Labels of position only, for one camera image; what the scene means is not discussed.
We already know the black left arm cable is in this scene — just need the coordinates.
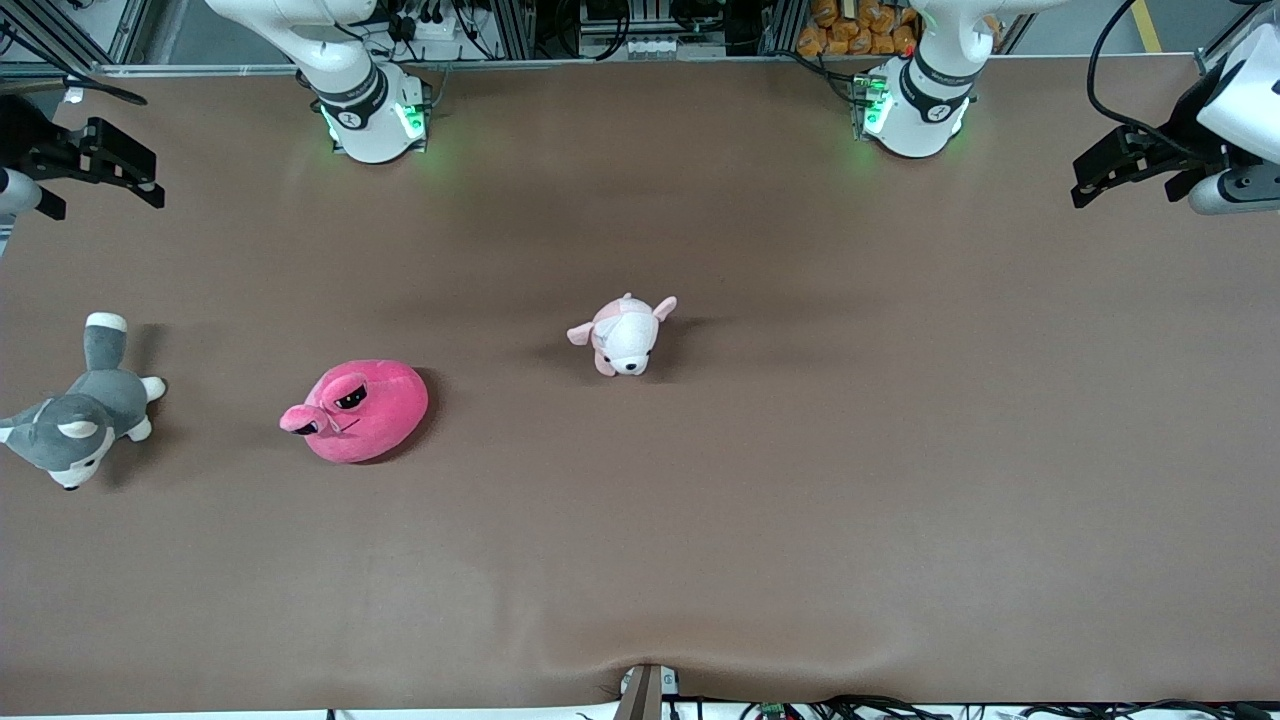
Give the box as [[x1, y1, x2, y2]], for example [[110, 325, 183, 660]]
[[1086, 0, 1216, 156]]

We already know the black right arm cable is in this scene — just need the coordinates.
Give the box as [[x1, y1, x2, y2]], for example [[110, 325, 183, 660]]
[[0, 20, 149, 107]]

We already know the pile of orange packets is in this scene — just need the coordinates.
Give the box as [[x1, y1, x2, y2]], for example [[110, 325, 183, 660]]
[[797, 0, 921, 58]]

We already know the pale pink white plush dog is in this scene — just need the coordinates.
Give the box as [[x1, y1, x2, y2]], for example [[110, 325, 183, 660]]
[[566, 293, 679, 378]]

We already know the silver table edge rail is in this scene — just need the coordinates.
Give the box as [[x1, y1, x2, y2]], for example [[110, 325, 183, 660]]
[[90, 55, 1201, 77]]

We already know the hot pink round plush toy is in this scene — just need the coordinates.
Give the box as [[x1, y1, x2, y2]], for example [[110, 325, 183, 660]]
[[279, 360, 430, 465]]

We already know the white power strip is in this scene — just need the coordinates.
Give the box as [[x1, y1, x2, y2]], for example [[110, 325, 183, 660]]
[[398, 8, 463, 43]]

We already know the grey white husky plush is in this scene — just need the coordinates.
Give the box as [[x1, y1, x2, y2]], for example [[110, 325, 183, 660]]
[[0, 312, 168, 490]]

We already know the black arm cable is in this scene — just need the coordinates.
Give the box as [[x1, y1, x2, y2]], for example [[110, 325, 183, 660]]
[[1086, 0, 1216, 156], [0, 20, 149, 107]]

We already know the aluminium frame profile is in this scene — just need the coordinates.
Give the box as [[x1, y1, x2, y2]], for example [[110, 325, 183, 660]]
[[0, 0, 151, 69], [1195, 0, 1271, 77]]

